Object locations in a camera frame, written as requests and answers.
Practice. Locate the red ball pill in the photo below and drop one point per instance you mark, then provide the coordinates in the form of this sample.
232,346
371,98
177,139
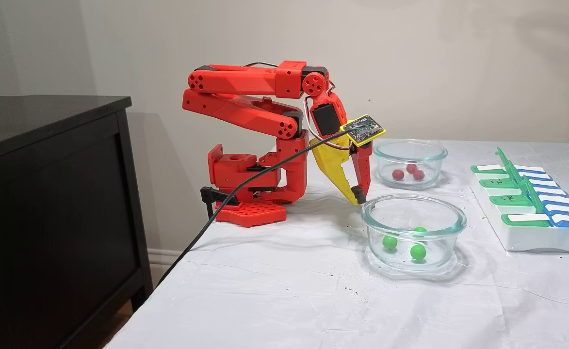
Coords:
411,168
398,174
418,175

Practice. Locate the black wooden cabinet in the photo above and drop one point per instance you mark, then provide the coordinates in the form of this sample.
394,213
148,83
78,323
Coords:
46,218

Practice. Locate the white tablecloth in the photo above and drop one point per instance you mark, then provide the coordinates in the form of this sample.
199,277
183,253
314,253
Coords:
289,291

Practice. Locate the large clear glass bowl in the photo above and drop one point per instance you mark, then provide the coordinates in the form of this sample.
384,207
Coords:
449,242

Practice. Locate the weekly pill organizer box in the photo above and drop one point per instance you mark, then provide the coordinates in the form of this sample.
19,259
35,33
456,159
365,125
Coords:
527,237

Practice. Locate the small clear glass bowl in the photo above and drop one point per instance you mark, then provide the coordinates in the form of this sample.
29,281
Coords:
430,155

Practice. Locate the camera board on yellow mount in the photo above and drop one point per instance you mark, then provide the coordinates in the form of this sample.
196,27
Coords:
362,130

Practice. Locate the green ball pill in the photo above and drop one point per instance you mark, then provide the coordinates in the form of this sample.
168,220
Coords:
419,230
417,252
389,242

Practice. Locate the black table clamp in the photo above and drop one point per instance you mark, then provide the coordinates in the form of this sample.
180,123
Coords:
216,195

